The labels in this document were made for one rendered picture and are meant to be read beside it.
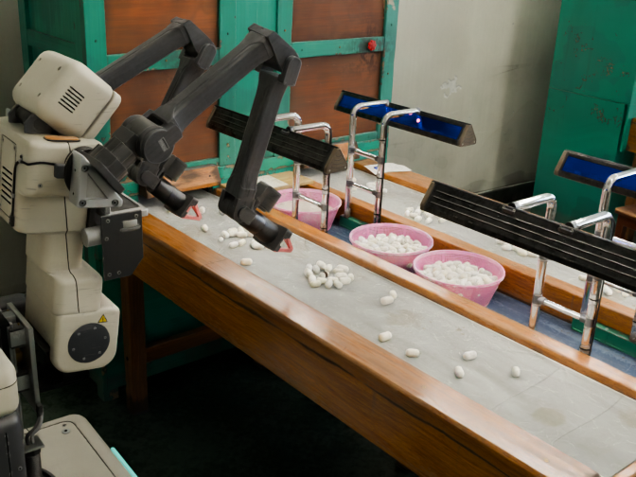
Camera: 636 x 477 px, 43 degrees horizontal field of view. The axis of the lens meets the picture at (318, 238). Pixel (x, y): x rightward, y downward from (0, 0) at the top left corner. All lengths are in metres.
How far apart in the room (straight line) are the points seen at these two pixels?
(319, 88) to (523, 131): 2.50
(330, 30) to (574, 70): 2.09
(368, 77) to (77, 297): 1.81
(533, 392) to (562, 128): 3.29
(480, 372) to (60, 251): 1.01
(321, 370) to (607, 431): 0.66
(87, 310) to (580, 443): 1.13
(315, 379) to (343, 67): 1.61
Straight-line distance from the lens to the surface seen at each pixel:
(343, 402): 1.93
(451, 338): 2.04
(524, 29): 5.28
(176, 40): 2.23
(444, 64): 4.80
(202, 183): 2.88
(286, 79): 1.90
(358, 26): 3.30
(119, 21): 2.70
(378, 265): 2.35
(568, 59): 4.97
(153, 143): 1.74
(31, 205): 1.88
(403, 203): 2.99
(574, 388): 1.92
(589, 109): 4.90
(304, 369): 2.02
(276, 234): 2.10
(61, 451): 2.43
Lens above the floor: 1.68
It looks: 21 degrees down
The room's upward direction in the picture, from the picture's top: 3 degrees clockwise
